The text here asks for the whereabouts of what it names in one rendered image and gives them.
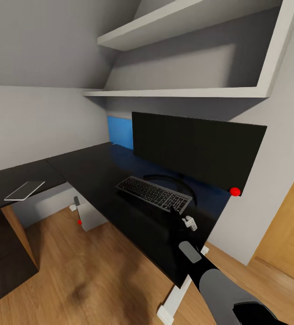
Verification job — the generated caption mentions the keyboard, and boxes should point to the keyboard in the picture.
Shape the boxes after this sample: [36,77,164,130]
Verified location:
[116,176,192,215]

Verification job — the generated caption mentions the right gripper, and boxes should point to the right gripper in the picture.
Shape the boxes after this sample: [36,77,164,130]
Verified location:
[169,206,187,234]

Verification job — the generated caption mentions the notebook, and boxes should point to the notebook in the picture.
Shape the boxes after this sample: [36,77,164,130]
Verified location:
[5,181,45,201]

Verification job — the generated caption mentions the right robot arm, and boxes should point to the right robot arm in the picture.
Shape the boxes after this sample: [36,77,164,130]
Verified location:
[169,206,288,325]

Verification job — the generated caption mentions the monitor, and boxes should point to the monitor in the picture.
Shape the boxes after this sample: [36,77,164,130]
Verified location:
[132,111,267,204]

